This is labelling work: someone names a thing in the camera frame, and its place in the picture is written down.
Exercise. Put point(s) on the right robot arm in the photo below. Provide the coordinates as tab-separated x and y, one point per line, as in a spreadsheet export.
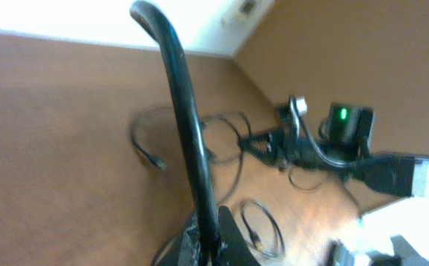
342	148

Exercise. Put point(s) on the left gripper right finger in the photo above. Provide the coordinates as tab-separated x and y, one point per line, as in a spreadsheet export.
233	249

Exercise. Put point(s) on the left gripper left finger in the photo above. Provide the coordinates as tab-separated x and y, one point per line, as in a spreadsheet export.
183	249

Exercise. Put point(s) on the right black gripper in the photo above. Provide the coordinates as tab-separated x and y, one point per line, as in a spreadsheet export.
273	147

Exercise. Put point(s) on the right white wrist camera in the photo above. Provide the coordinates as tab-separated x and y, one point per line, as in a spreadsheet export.
291	112

